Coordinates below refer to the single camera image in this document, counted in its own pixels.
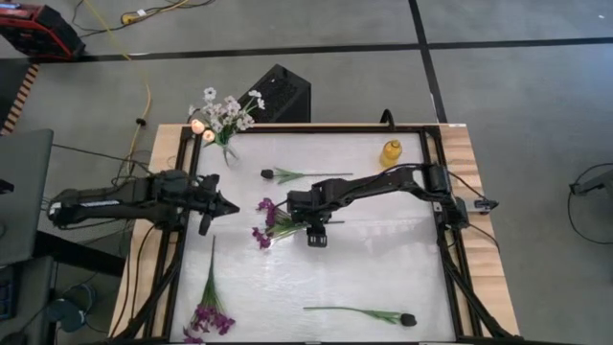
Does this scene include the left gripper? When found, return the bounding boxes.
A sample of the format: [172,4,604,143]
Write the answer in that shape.
[191,172,240,236]

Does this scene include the striped edge floor mat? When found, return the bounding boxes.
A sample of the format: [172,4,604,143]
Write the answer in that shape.
[0,61,40,137]

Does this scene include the black floor beam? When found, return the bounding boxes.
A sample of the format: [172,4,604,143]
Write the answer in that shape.
[33,229,126,279]

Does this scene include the black perforated tower case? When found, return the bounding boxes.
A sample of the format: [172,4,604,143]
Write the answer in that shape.
[228,63,312,125]

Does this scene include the black tulip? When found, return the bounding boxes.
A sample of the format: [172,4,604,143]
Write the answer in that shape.
[260,167,354,186]
[303,305,419,329]

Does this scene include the red and black machine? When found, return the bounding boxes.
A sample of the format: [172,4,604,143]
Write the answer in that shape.
[0,2,87,61]

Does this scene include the black table frame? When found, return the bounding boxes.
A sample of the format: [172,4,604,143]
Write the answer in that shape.
[112,123,521,345]

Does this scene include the white flower bunch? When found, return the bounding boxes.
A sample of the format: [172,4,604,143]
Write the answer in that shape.
[187,86,267,148]

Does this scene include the yellow glass vase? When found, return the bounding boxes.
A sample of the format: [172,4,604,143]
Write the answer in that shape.
[378,139,403,169]

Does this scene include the purple flower bunch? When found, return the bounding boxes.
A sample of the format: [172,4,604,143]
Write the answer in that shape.
[181,234,237,345]
[251,196,346,250]

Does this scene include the dark round floor object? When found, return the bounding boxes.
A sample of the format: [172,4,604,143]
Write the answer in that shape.
[45,282,97,334]

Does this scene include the grey flat panel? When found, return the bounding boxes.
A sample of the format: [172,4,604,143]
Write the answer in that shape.
[0,127,55,267]

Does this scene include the yellow floor cable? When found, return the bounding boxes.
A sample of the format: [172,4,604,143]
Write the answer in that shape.
[83,0,193,176]

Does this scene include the clear glass vase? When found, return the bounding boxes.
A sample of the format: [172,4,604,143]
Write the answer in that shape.
[220,138,240,168]

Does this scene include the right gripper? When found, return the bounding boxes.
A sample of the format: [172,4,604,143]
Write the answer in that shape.
[286,189,334,248]

